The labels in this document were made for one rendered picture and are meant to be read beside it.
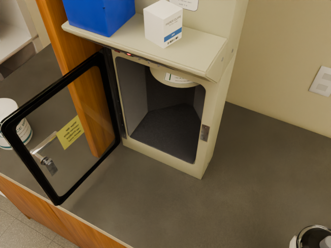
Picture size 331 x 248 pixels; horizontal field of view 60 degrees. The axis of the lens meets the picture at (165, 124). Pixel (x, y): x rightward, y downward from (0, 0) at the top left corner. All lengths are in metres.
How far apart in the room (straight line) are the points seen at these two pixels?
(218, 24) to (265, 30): 0.50
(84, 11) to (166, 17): 0.16
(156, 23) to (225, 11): 0.13
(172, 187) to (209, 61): 0.57
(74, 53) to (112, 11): 0.24
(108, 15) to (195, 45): 0.17
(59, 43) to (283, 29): 0.69
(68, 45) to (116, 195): 0.51
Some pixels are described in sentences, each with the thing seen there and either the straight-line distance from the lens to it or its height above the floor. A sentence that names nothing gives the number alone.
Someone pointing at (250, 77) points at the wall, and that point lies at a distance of 1.19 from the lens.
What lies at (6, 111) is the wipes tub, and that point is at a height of 1.09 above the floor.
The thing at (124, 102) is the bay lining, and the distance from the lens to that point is 0.90.
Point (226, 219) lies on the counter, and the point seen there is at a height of 0.94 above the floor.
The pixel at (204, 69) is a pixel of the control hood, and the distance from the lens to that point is 0.51.
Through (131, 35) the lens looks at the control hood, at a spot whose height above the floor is 1.51.
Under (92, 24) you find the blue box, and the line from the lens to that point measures 0.60.
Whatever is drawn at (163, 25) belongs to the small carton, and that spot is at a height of 1.56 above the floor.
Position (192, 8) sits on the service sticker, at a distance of 0.59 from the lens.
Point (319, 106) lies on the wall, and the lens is 1.22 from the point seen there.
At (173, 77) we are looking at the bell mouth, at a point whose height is 1.34.
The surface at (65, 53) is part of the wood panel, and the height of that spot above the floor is 1.40.
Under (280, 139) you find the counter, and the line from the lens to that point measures 1.19.
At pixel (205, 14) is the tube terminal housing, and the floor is 1.55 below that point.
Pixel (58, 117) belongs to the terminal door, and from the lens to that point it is 0.75.
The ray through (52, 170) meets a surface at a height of 1.17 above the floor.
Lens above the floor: 1.83
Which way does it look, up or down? 51 degrees down
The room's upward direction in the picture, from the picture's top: straight up
